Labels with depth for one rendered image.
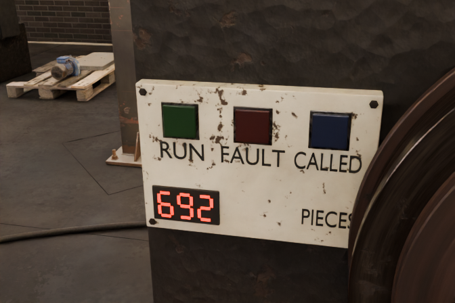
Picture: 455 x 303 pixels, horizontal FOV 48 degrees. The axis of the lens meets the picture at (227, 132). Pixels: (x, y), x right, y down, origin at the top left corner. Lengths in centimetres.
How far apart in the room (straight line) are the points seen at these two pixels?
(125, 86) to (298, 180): 280
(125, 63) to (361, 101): 280
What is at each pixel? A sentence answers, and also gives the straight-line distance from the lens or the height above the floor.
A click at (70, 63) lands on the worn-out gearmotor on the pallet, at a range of 507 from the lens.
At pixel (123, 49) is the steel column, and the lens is 325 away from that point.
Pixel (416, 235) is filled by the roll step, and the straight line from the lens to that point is 41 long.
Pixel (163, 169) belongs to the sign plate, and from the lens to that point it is 59.
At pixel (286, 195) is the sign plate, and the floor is 112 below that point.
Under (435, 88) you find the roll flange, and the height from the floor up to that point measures 127.
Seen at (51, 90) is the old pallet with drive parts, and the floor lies 9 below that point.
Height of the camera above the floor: 139
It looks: 21 degrees down
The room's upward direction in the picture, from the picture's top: 1 degrees counter-clockwise
